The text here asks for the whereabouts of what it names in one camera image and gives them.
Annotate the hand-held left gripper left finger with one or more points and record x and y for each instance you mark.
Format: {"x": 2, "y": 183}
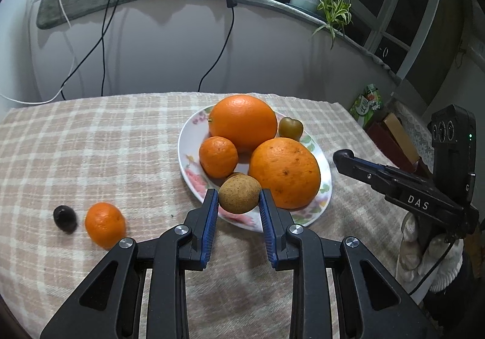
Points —
{"x": 210, "y": 233}

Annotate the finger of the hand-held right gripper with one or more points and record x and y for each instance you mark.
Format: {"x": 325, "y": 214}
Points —
{"x": 409, "y": 174}
{"x": 354, "y": 168}

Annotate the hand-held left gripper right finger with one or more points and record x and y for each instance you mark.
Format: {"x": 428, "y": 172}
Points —
{"x": 267, "y": 233}

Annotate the large pitted orange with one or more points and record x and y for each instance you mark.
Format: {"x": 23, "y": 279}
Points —
{"x": 285, "y": 172}

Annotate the green-brown tomato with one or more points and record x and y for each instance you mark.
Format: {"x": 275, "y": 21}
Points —
{"x": 290, "y": 128}

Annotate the orange tangerine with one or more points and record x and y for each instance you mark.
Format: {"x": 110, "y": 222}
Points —
{"x": 105, "y": 224}
{"x": 218, "y": 156}

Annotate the floral white plate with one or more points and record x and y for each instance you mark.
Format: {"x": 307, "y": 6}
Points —
{"x": 189, "y": 145}

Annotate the large smooth orange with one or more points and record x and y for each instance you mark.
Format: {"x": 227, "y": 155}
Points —
{"x": 242, "y": 123}

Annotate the person's right forearm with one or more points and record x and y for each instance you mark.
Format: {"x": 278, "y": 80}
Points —
{"x": 451, "y": 308}

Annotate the person's right hand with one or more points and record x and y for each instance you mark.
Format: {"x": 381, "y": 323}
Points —
{"x": 411, "y": 248}

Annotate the dark red box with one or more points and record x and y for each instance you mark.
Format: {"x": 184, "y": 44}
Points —
{"x": 386, "y": 145}

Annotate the brown box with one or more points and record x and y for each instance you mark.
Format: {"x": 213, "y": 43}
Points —
{"x": 399, "y": 134}

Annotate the white lace cloth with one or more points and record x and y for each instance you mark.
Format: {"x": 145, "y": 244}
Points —
{"x": 415, "y": 123}

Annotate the green carton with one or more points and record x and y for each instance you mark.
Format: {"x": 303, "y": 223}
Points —
{"x": 365, "y": 107}

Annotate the dark purple plum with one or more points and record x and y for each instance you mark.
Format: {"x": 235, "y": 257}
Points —
{"x": 64, "y": 217}

